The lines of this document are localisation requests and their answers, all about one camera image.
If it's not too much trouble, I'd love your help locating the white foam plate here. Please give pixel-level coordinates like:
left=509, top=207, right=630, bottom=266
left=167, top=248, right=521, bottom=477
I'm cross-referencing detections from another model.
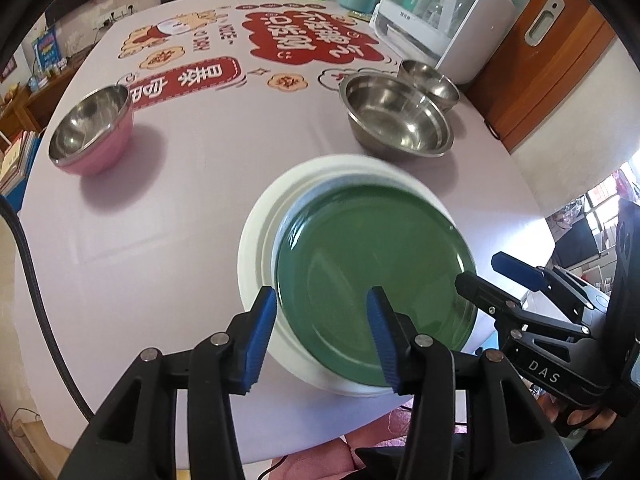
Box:
left=238, top=154, right=452, bottom=398

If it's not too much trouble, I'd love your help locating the green plate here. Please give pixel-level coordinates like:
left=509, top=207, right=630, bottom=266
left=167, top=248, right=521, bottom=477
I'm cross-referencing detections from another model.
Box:
left=274, top=184, right=476, bottom=387

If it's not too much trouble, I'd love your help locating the small steel bowl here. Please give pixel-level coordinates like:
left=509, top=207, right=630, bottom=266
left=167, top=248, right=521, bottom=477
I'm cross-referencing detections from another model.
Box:
left=398, top=60, right=460, bottom=113

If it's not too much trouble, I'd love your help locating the large steel bowl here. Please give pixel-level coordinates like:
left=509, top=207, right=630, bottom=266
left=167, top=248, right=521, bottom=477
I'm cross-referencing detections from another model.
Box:
left=338, top=72, right=454, bottom=162

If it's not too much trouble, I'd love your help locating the pink steel bowl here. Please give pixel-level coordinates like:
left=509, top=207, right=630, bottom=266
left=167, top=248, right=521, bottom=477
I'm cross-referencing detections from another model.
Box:
left=48, top=84, right=134, bottom=177

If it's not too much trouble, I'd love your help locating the right hand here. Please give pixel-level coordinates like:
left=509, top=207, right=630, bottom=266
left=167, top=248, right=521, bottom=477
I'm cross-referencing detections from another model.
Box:
left=537, top=393, right=616, bottom=431

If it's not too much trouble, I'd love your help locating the white sterilizer cabinet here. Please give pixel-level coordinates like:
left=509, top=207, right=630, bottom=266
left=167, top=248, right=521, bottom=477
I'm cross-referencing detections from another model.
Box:
left=371, top=0, right=516, bottom=84

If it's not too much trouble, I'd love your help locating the stack of books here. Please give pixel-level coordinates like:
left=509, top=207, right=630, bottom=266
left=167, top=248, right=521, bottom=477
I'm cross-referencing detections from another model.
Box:
left=1, top=130, right=40, bottom=196

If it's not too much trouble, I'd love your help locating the wooden tv cabinet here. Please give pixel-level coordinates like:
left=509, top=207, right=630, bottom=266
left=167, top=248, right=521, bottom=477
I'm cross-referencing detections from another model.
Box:
left=1, top=47, right=92, bottom=150

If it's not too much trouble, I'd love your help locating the blue poster board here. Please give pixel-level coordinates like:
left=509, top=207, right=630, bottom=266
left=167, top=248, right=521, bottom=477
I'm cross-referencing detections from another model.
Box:
left=32, top=28, right=63, bottom=72

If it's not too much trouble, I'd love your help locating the black cable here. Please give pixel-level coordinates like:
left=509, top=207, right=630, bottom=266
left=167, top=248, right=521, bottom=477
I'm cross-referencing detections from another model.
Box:
left=0, top=194, right=97, bottom=424

